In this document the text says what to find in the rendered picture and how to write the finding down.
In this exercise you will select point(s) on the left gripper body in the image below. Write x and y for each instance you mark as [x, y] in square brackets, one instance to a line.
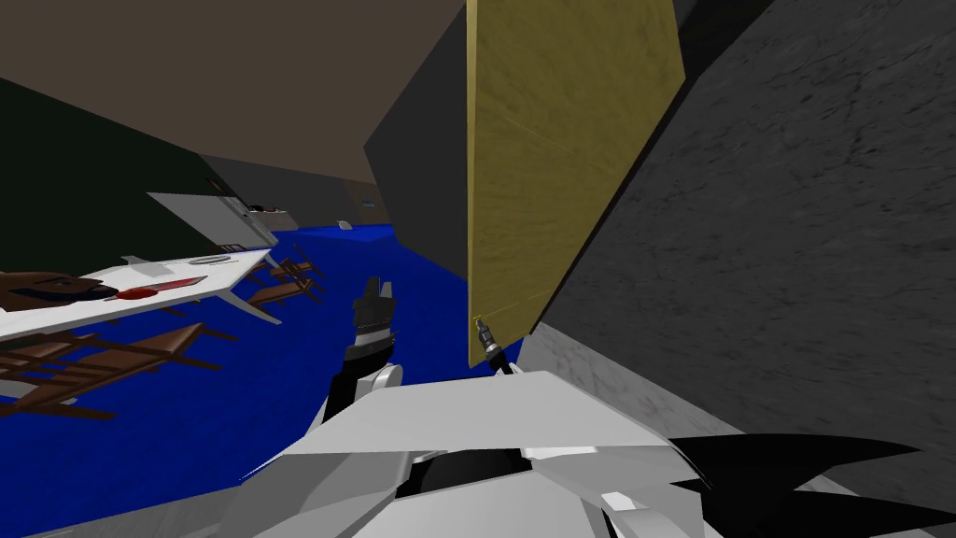
[373, 314]

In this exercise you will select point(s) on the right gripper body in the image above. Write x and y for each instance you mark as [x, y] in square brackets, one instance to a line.
[485, 336]

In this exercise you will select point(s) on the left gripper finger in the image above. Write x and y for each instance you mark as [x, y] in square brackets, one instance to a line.
[372, 289]
[387, 291]

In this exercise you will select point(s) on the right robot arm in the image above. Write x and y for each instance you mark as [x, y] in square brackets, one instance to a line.
[784, 486]

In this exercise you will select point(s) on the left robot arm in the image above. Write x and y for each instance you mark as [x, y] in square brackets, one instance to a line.
[360, 373]

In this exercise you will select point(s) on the brown wooden chair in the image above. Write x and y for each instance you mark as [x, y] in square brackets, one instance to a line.
[295, 265]
[112, 365]
[280, 291]

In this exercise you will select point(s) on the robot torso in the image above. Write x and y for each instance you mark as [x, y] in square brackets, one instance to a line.
[485, 418]

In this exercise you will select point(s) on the white dining table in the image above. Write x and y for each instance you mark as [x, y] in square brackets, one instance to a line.
[224, 270]

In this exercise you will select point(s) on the yellow door leaf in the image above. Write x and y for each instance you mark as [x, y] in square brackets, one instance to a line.
[553, 187]

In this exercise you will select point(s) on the white cabinet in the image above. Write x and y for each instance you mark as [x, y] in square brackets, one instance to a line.
[216, 220]

